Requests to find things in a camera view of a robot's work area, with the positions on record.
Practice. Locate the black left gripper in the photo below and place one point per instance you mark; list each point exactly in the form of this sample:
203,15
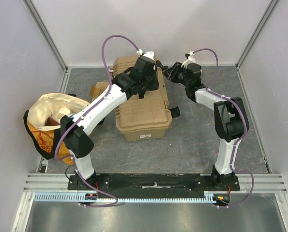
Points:
155,84

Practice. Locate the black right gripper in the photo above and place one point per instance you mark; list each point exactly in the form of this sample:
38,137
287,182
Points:
174,72

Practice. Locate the tan plastic toolbox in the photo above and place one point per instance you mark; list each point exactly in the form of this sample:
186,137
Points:
147,118

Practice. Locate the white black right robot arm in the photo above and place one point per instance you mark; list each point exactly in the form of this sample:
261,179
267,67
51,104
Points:
230,120

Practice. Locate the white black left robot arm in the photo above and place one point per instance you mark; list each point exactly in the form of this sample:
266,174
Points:
75,130

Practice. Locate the brown cardboard box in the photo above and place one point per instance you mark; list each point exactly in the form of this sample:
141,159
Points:
97,89

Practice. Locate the white paper roll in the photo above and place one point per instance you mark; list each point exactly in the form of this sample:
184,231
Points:
63,111

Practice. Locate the yellow canvas tote bag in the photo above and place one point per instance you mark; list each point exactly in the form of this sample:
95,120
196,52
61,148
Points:
41,124

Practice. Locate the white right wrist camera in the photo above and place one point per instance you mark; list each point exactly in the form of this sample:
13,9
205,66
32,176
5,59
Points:
190,58

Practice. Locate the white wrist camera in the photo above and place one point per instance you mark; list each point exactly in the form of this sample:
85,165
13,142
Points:
190,58
149,54

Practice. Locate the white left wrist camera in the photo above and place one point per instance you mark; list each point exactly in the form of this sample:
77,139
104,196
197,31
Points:
149,54

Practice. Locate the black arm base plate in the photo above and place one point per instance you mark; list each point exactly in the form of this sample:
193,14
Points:
172,181

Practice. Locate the grey slotted cable duct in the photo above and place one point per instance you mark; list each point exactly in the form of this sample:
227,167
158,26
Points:
86,198

